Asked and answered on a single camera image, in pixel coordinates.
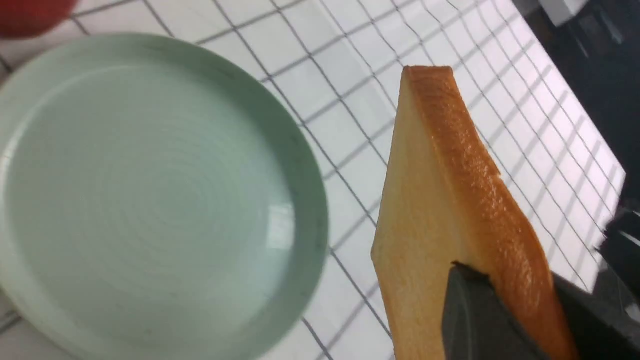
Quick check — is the toast slice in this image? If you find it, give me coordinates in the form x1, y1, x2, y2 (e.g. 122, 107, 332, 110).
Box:
371, 66, 579, 360

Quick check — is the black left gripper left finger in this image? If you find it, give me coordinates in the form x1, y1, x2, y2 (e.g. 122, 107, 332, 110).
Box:
441, 262, 549, 360

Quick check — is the light green plate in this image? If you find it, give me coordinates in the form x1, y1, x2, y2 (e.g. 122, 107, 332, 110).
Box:
1, 33, 329, 360

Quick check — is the white checkered tablecloth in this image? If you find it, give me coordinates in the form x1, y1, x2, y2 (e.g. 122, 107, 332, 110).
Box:
1, 0, 626, 360

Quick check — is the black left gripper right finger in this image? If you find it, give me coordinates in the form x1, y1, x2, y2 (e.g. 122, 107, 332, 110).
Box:
553, 273, 640, 360

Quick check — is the red apple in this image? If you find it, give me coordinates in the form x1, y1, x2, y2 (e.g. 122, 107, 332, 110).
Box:
0, 0, 78, 39

